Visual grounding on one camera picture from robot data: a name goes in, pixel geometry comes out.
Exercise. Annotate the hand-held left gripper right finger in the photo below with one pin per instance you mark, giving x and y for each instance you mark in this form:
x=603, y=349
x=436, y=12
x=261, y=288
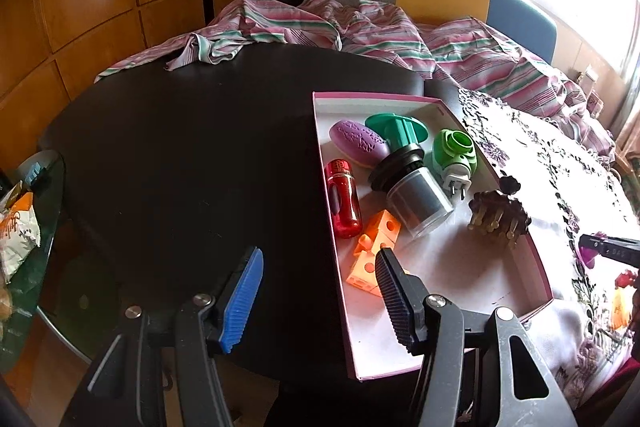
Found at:
x=395, y=297

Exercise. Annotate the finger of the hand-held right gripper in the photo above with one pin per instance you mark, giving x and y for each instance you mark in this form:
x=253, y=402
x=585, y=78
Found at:
x=615, y=249

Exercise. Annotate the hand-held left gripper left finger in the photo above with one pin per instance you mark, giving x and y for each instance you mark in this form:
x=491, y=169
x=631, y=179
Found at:
x=245, y=297

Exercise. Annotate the purple plastic item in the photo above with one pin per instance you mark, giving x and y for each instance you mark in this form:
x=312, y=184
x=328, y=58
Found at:
x=586, y=257

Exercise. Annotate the pink-edged white box lid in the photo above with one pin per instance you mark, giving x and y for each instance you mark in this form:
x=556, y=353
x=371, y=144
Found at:
x=450, y=267

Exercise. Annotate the orange cube puzzle toy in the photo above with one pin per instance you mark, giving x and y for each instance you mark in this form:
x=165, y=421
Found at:
x=382, y=227

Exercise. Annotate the black and clear cylinder container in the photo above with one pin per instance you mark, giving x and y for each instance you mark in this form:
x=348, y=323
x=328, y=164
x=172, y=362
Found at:
x=415, y=197

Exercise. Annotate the red metallic bottle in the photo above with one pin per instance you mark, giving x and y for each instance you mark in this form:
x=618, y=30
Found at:
x=345, y=207

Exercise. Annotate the dark brown hair claw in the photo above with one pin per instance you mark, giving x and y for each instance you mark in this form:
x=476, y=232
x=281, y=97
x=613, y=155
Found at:
x=500, y=207

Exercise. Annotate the green plug night light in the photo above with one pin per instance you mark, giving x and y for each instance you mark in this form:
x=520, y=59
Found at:
x=452, y=152

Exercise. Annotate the red ribbon bow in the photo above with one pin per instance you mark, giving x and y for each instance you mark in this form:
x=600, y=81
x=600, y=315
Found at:
x=625, y=280

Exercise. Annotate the orange yellow item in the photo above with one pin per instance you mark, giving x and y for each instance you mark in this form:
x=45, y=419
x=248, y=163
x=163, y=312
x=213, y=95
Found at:
x=621, y=309

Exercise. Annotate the white embroidered floral tablecloth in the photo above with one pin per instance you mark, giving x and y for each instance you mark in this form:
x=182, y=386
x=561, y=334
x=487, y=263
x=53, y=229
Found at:
x=550, y=207

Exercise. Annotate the purple oval soap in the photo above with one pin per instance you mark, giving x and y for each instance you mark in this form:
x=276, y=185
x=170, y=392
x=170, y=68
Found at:
x=357, y=139

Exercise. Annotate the green plastic spool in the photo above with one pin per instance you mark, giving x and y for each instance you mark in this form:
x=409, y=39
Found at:
x=400, y=132

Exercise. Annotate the white cardboard box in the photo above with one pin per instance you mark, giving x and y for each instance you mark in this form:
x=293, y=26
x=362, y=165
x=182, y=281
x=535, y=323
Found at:
x=589, y=74

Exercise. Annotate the round glass side table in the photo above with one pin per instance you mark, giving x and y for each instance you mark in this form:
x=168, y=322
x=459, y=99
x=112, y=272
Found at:
x=55, y=227

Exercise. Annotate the orange white snack packet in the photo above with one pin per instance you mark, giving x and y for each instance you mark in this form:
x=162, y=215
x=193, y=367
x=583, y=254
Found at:
x=20, y=232

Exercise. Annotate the pink green striped cloth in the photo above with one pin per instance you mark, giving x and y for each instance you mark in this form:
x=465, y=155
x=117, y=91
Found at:
x=375, y=27

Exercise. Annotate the wooden wall cabinet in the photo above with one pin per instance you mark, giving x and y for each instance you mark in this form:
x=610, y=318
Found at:
x=100, y=7

